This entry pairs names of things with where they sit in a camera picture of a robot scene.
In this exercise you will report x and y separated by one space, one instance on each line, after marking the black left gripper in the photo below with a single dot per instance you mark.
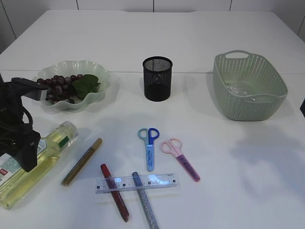
17 137

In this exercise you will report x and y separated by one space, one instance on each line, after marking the yellow liquid plastic bottle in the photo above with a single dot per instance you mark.
15 183

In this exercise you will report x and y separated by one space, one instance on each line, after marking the red artificial grape bunch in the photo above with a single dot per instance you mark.
71 88

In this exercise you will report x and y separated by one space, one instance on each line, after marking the pink capped scissors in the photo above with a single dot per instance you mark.
173 146

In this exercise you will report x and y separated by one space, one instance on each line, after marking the clear plastic sheet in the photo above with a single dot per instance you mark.
242 90

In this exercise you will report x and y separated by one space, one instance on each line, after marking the gold glitter pen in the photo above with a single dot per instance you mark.
81 163

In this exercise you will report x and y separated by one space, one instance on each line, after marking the pale green wavy plate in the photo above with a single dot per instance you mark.
68 68

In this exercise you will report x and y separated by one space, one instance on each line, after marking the red glitter pen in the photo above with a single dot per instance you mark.
115 194

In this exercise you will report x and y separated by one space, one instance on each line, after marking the clear plastic ruler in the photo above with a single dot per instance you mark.
151 181

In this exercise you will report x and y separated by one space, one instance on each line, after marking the silver glitter pen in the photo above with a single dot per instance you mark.
151 220

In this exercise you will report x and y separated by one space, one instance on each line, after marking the black mesh pen holder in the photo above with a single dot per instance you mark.
157 77

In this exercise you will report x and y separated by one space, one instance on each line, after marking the green woven plastic basket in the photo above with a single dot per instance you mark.
244 67

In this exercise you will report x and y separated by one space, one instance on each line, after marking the blue capped scissors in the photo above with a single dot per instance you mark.
149 136

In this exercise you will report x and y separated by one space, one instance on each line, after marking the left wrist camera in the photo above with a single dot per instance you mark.
28 88

